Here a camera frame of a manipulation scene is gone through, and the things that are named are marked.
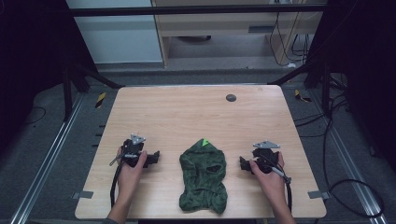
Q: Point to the person's left hand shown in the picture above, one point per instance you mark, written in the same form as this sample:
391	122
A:
130	177

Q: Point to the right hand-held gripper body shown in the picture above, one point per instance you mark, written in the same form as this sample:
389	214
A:
265	155

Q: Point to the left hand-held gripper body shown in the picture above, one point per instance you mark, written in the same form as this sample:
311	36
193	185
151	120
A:
132	150

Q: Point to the person's right hand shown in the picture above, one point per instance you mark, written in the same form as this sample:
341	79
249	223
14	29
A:
271	183

